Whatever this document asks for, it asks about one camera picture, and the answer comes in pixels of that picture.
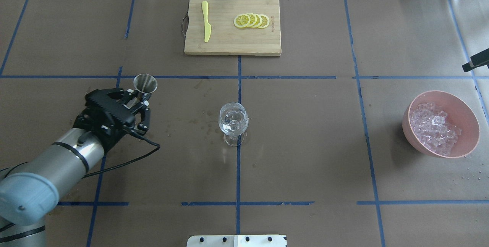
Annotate bamboo cutting board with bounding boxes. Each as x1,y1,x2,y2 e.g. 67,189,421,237
185,0,282,56

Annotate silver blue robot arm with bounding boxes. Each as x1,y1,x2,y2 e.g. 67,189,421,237
1,88,152,247

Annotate clear wine glass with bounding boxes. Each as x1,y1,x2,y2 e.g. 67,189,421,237
218,102,249,147

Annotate lemon slice stack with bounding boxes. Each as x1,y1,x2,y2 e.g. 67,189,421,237
233,13,271,29

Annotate steel jigger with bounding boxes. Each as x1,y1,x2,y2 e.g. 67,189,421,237
133,74,158,102

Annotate pink bowl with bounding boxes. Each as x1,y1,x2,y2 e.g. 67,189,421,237
402,90,481,159

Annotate white pedestal column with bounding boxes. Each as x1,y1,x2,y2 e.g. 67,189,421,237
186,234,288,247

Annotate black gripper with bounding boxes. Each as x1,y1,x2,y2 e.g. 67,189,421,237
72,89,151,152

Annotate clear ice cubes pile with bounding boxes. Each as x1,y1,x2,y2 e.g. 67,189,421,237
409,102,462,157

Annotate yellow plastic knife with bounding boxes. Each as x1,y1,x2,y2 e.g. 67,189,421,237
201,1,212,42

